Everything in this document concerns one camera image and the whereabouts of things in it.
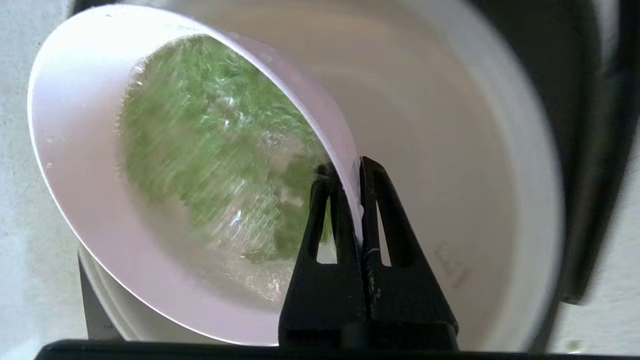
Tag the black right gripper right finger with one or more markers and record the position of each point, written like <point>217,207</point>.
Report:
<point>405,295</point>

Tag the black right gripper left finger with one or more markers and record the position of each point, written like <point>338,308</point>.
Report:
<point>320,300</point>

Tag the chopped green vegetables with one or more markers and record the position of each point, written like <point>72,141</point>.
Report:
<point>210,140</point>

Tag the white round bowl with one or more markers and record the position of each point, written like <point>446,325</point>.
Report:
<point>80,150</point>

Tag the grey inner cooking pot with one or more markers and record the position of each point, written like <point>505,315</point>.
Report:
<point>450,150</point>

